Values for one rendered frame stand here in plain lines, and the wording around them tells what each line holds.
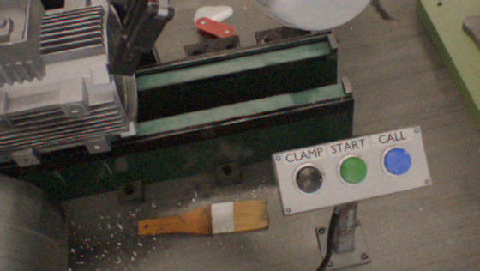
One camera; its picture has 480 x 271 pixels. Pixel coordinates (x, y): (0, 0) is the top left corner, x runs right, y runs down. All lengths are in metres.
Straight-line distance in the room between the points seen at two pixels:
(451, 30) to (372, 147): 0.49
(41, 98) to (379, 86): 0.57
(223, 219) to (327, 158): 0.31
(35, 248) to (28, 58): 0.24
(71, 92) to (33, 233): 0.20
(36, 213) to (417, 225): 0.54
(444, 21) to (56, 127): 0.69
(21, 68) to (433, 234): 0.62
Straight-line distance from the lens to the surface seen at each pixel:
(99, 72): 0.76
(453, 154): 1.00
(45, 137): 0.83
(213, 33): 1.14
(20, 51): 0.77
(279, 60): 0.94
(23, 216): 0.67
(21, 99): 0.81
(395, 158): 0.66
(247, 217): 0.92
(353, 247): 0.90
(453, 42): 1.09
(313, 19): 0.40
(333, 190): 0.66
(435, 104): 1.05
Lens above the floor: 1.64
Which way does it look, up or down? 55 degrees down
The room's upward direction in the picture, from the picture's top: 7 degrees counter-clockwise
